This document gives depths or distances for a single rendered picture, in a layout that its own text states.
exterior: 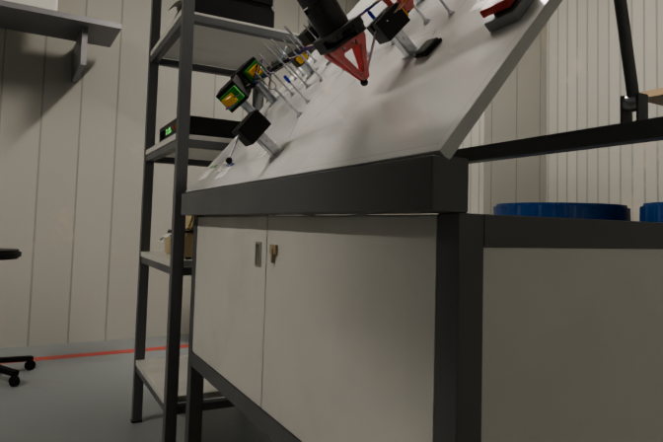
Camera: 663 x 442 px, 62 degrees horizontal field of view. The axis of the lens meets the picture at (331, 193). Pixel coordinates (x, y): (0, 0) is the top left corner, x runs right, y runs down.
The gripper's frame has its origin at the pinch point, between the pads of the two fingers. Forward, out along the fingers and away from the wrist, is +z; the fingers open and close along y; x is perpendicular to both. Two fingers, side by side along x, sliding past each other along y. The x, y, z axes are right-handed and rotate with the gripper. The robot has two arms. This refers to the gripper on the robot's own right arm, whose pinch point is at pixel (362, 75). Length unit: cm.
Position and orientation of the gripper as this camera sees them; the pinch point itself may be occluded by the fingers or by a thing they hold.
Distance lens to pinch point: 99.7
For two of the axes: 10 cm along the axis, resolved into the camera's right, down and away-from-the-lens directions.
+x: -7.7, 6.0, -1.9
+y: -3.4, -1.3, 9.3
